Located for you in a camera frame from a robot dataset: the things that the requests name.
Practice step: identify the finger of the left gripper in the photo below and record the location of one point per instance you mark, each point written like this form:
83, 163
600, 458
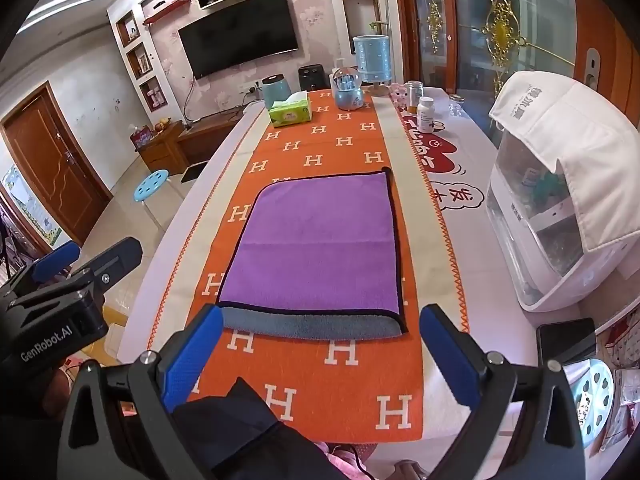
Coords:
115, 263
55, 262

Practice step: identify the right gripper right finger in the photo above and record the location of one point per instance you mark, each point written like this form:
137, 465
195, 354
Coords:
457, 356

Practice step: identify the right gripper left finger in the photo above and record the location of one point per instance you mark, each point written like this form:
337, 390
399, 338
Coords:
185, 354

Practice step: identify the purple grey microfiber towel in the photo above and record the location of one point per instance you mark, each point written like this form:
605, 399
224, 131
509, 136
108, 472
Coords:
318, 259

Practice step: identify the dark jacket sleeve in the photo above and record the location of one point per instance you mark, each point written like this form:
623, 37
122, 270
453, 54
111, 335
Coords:
237, 436

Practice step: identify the orange H-pattern table runner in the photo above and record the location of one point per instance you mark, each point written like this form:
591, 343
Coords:
367, 391

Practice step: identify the blue round stool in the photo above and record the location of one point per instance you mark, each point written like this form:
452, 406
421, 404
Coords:
147, 188

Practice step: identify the light blue stool right side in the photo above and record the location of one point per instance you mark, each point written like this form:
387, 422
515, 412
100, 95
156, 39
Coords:
592, 385

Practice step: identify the white appliance with clear lid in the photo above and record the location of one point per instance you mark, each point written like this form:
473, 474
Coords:
532, 214

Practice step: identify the brown wooden door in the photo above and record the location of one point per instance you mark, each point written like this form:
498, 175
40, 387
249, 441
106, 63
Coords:
54, 165

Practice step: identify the wooden TV cabinet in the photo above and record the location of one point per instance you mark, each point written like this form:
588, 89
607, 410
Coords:
177, 147

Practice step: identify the white printed tablecloth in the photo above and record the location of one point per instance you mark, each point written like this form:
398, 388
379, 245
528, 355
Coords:
456, 163

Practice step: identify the white cloth cover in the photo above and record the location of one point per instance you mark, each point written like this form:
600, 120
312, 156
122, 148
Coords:
575, 131

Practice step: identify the white medicine bottle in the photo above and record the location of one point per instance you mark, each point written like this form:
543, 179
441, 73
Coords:
425, 114

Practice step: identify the green tissue pack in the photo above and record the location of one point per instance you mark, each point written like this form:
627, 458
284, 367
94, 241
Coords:
292, 111

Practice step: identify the small clear glass cup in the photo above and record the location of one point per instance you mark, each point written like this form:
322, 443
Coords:
455, 105

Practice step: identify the pink pig figurine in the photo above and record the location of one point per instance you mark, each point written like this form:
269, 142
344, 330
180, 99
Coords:
399, 94

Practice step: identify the glass jar with lid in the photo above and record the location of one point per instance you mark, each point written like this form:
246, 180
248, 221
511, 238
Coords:
414, 94

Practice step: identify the black box appliance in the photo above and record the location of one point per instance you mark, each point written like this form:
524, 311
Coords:
313, 77

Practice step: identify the blue snow globe ornament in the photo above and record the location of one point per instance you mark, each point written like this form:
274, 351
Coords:
347, 89

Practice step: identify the light blue table lamp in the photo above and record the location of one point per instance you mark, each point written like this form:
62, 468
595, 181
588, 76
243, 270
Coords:
374, 62

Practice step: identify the red floating wall shelf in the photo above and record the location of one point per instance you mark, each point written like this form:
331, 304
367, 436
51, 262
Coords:
165, 10

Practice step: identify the black wall television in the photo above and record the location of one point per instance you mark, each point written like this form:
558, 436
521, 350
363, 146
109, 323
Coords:
241, 33

